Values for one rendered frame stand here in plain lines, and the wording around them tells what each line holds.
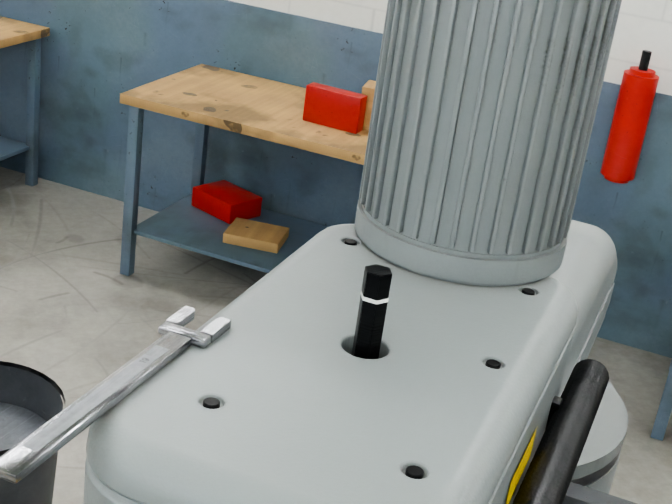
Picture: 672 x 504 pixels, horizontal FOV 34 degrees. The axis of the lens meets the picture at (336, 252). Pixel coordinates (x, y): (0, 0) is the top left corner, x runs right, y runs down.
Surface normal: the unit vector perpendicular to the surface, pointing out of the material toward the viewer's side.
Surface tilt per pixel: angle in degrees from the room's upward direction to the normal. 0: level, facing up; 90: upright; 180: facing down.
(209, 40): 90
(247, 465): 0
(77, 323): 0
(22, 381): 86
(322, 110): 90
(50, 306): 0
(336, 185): 90
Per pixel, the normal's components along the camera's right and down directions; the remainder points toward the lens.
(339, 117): -0.41, 0.31
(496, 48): -0.14, 0.38
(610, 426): 0.13, -0.91
